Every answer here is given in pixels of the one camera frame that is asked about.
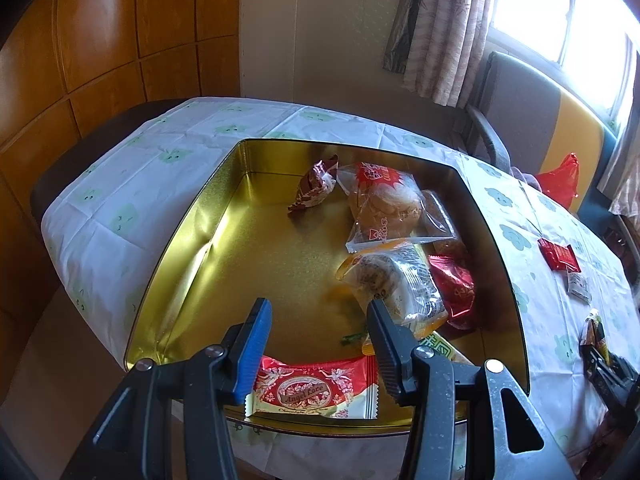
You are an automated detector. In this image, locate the yellow black snack bag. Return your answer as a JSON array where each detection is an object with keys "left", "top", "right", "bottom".
[{"left": 580, "top": 308, "right": 611, "bottom": 365}]

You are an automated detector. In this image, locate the green yellow cracker pack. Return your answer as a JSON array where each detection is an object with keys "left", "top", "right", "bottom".
[{"left": 342, "top": 326, "right": 476, "bottom": 366}]

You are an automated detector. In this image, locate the red white Angel cake packet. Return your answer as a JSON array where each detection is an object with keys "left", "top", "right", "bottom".
[{"left": 244, "top": 356, "right": 378, "bottom": 420}]

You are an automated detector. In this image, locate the pastry bag orange edge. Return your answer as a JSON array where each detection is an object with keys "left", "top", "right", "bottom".
[{"left": 335, "top": 240, "right": 448, "bottom": 339}]

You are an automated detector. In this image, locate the white label snack packet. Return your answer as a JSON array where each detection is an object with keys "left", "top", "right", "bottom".
[{"left": 566, "top": 271, "right": 592, "bottom": 304}]

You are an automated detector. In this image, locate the small shiny red snack packet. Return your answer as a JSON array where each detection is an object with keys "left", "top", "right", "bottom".
[{"left": 427, "top": 255, "right": 476, "bottom": 330}]

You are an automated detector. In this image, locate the red gold cake packet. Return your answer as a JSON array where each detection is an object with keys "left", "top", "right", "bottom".
[{"left": 538, "top": 238, "right": 582, "bottom": 273}]

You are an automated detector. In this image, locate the bread bun clear red bag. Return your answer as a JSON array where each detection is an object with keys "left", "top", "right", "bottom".
[{"left": 336, "top": 162, "right": 459, "bottom": 252}]

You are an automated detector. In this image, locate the dark maroon snack packet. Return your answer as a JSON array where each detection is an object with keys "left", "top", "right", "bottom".
[{"left": 288, "top": 155, "right": 338, "bottom": 214}]

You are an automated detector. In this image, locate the maroon gold tin box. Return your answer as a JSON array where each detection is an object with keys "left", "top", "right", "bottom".
[{"left": 125, "top": 140, "right": 529, "bottom": 387}]

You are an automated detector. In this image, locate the red plastic bag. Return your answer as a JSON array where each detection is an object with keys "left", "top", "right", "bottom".
[{"left": 536, "top": 153, "right": 579, "bottom": 209}]

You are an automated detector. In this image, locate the right beige patterned curtain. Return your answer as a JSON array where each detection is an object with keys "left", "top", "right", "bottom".
[{"left": 598, "top": 64, "right": 639, "bottom": 223}]

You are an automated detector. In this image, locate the beige patterned curtain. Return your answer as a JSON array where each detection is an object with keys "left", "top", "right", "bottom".
[
  {"left": 598, "top": 64, "right": 639, "bottom": 223},
  {"left": 383, "top": 0, "right": 496, "bottom": 108}
]

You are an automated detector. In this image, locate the pink cloth on chair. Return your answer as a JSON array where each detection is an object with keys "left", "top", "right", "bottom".
[{"left": 510, "top": 167, "right": 542, "bottom": 192}]

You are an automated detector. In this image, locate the grey yellow blue armchair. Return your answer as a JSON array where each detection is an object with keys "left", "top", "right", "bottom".
[{"left": 463, "top": 51, "right": 615, "bottom": 233}]

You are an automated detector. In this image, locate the left beige patterned curtain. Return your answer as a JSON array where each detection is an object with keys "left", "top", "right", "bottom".
[{"left": 383, "top": 0, "right": 496, "bottom": 108}]

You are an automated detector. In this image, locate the wooden panel wardrobe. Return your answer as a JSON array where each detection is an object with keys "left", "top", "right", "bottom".
[{"left": 1, "top": 0, "right": 240, "bottom": 318}]

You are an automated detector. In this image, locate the window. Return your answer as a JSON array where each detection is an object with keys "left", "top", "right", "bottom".
[{"left": 489, "top": 0, "right": 639, "bottom": 136}]

